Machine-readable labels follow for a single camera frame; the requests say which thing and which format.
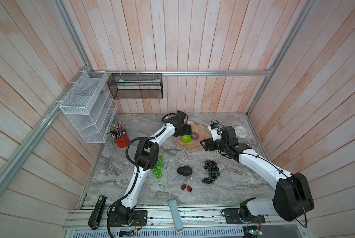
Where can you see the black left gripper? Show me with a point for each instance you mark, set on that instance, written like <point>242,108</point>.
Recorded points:
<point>188,130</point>

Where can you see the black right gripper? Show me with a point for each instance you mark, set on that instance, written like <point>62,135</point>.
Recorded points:
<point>208,142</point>

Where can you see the green striped melon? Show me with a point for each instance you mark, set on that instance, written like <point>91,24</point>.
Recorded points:
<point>186,138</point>

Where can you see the purple fig fruit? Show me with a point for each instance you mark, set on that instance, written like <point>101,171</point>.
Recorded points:
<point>195,136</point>

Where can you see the black grape bunch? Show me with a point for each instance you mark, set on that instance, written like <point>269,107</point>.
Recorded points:
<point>212,170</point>

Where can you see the dark avocado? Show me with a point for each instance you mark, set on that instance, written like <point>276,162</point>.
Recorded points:
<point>185,171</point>

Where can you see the green grape bunch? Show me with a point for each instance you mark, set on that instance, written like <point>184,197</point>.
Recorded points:
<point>157,170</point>

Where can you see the red cherry pair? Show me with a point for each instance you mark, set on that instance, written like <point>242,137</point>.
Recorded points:
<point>186,186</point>

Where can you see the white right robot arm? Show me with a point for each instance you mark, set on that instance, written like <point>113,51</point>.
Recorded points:
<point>292,197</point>

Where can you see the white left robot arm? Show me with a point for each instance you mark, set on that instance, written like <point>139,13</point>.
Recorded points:
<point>143,153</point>

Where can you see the pink scalloped fruit bowl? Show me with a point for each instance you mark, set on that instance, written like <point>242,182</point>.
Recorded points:
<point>193,144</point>

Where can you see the white round timer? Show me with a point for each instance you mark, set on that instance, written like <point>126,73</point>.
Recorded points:
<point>241,132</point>

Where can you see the red pencil cup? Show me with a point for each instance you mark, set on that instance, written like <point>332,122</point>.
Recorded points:
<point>123,141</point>

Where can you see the bundle of coloured pencils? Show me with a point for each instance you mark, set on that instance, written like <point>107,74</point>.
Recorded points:
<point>117,130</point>

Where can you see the white mesh shelf organizer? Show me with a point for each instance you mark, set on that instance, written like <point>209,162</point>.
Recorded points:
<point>89,108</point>

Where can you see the green circuit board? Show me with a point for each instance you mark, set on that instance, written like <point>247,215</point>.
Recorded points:
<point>252,232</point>

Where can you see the black stapler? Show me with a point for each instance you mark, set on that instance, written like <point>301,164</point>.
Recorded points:
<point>96,215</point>

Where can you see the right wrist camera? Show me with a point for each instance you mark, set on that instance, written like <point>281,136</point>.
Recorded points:
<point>214,129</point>

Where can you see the black mesh wall basket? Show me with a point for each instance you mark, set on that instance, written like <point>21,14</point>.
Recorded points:
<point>134,86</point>

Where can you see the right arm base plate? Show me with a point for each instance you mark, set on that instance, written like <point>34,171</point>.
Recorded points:
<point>235,216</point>

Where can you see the light blue bar on rail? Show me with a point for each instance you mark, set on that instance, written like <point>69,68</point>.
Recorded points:
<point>176,216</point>

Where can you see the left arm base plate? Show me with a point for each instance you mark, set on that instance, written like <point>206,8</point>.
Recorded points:
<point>136,218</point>

